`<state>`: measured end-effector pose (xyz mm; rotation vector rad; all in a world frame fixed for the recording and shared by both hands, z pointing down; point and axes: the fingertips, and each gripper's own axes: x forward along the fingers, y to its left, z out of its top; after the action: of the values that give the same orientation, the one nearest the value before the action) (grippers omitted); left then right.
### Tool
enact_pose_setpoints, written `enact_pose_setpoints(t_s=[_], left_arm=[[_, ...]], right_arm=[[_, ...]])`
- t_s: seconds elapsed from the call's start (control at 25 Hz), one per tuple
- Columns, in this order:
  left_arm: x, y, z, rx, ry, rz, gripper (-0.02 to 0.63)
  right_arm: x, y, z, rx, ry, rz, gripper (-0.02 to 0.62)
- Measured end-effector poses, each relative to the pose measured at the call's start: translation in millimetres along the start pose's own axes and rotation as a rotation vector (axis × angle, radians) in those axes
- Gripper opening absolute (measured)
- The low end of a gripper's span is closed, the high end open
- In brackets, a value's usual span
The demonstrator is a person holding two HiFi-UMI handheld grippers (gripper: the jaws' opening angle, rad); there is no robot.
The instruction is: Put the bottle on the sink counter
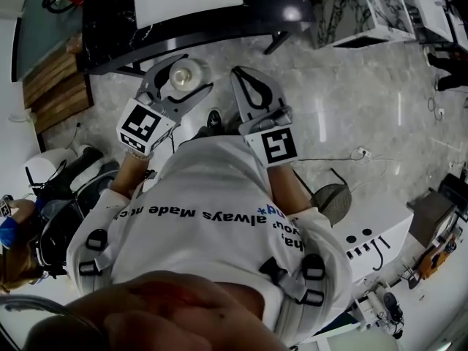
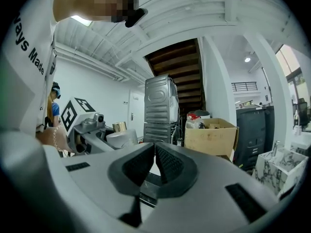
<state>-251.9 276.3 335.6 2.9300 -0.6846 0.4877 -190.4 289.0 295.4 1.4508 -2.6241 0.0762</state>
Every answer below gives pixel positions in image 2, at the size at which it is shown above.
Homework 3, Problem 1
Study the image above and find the rectangular ceiling light panel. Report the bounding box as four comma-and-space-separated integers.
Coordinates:
70, 15, 93, 28

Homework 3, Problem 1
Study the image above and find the person's head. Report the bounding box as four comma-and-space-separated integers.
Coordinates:
52, 0, 139, 23

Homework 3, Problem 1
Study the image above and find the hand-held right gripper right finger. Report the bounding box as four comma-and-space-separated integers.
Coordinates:
155, 142, 199, 199

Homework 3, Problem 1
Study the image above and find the marble sink counter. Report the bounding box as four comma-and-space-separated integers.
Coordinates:
252, 141, 311, 200

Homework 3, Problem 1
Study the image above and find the window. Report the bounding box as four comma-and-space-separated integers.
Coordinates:
275, 44, 311, 106

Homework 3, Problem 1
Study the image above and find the open cardboard box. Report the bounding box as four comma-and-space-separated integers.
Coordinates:
184, 117, 240, 163

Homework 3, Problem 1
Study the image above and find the chrome faucet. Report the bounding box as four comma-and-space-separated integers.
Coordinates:
271, 140, 281, 158

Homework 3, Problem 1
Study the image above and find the large grey washing machine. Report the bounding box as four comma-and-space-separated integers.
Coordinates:
144, 74, 179, 125

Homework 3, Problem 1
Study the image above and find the black balcony railing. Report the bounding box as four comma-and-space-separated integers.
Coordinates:
230, 81, 258, 92

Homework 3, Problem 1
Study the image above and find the white bucket with red bag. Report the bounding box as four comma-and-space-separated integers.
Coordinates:
186, 110, 211, 129

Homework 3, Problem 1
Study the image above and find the gold chain bracelet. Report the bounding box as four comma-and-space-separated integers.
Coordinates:
52, 124, 64, 152

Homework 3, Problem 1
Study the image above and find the white door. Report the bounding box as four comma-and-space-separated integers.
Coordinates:
128, 89, 146, 137

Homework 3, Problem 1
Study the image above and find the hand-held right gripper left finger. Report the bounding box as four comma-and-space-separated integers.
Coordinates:
107, 142, 156, 196

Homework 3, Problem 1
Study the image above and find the black cabinet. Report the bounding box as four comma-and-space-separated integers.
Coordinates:
235, 105, 276, 172

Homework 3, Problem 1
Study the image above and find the black office chair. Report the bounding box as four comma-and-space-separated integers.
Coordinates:
296, 98, 310, 127

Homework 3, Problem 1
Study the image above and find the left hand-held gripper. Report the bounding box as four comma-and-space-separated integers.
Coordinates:
60, 97, 115, 155

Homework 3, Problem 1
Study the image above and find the black head-worn camera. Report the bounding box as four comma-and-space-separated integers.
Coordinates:
124, 7, 149, 29

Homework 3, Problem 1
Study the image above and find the person's left forearm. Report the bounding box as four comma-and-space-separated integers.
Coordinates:
35, 126, 74, 155

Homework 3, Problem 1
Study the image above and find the white bottle with gold cap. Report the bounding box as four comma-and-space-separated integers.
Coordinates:
106, 121, 139, 149

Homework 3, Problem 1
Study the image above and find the dark wooden staircase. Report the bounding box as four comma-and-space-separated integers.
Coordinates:
144, 38, 207, 115

